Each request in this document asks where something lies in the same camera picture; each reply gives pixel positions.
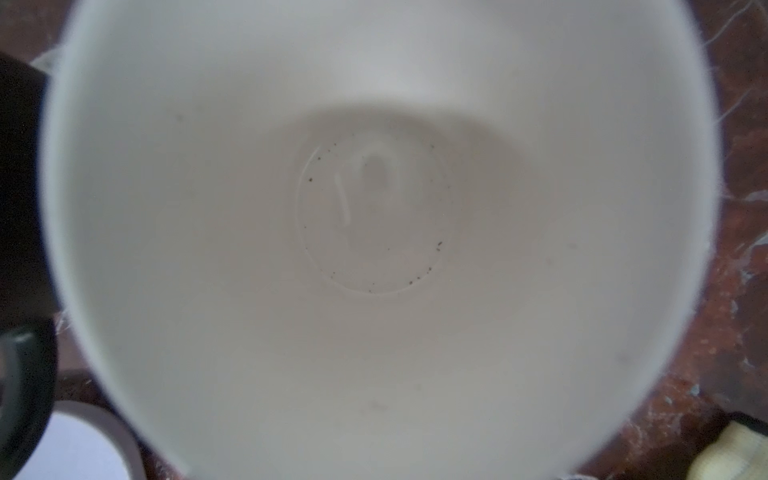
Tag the white mug lilac handle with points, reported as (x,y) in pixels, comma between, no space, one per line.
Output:
(379,239)

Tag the black mug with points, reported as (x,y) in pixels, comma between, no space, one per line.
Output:
(28,300)

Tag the lilac plastic tray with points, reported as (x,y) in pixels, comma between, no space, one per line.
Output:
(83,441)

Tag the yellow black work glove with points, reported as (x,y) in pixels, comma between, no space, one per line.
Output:
(739,452)

